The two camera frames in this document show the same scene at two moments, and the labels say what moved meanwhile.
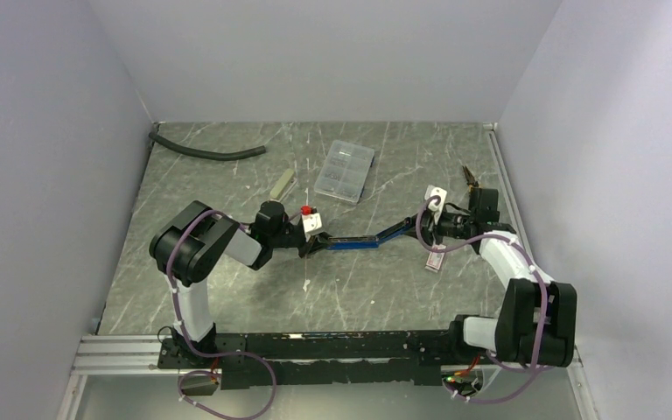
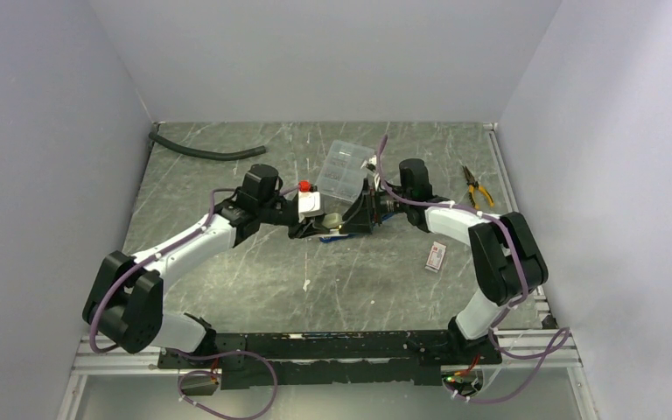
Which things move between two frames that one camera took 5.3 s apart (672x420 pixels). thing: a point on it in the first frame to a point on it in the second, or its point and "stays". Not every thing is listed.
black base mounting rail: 259,359 stays
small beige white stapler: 283,185 to 332,220
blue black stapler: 367,241 to 335,234
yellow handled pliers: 471,181 stays
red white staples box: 435,259 stays
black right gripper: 425,221 to 358,217
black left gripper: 314,243 to 300,230
